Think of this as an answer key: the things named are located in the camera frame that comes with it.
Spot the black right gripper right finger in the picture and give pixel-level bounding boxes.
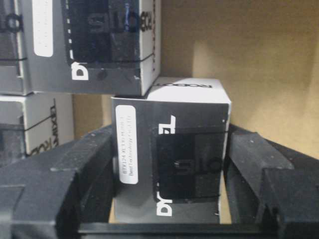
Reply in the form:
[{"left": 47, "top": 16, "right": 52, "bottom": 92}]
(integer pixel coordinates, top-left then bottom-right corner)
[{"left": 224, "top": 125, "right": 319, "bottom": 239}]

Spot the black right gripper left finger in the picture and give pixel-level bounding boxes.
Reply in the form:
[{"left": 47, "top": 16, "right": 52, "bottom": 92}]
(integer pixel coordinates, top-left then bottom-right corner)
[{"left": 0, "top": 126, "right": 114, "bottom": 239}]

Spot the black Dynamixel box with label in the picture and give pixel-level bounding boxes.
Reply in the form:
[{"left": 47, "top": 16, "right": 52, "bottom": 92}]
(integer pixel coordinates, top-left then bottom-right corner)
[{"left": 112, "top": 77, "right": 231, "bottom": 224}]

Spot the black Dynamixel box bottom right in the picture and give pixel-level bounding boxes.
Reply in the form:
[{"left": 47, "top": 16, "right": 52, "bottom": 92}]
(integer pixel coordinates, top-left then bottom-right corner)
[{"left": 0, "top": 93, "right": 74, "bottom": 167}]

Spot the open brown cardboard box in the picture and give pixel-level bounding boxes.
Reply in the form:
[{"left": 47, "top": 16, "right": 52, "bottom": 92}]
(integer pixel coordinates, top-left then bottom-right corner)
[{"left": 72, "top": 0, "right": 319, "bottom": 225}]

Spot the black Dynamixel box upper right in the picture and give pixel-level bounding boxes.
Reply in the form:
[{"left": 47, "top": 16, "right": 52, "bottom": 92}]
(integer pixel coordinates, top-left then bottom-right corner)
[{"left": 0, "top": 0, "right": 32, "bottom": 96}]

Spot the black Dynamixel box middle right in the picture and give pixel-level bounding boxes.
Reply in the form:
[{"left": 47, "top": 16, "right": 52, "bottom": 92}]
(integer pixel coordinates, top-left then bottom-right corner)
[{"left": 21, "top": 0, "right": 161, "bottom": 96}]

